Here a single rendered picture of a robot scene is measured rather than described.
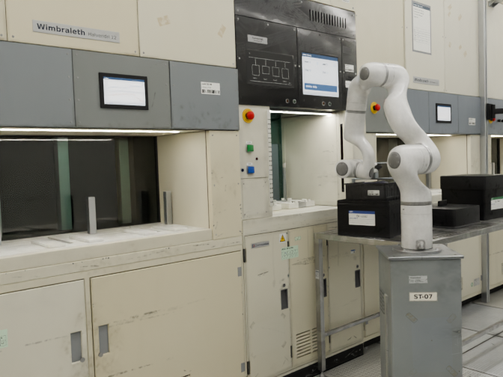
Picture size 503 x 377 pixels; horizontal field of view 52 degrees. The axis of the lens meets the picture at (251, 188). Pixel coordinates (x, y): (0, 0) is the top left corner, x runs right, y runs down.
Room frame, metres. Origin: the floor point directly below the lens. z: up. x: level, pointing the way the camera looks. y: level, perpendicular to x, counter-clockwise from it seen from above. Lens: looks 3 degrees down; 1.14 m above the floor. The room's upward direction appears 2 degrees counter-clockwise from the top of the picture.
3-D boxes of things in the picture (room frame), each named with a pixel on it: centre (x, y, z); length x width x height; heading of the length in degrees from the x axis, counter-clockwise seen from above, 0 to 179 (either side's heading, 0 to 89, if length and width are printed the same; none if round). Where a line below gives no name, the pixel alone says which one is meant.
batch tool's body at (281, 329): (2.98, -0.01, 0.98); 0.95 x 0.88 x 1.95; 41
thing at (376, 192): (2.59, -0.61, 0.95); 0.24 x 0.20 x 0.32; 51
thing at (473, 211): (2.82, -1.04, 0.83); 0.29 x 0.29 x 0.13; 42
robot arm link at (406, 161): (2.05, -0.63, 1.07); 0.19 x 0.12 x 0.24; 121
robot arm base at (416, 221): (2.07, -0.66, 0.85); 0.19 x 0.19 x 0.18
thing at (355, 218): (2.59, -0.61, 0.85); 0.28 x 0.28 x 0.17; 51
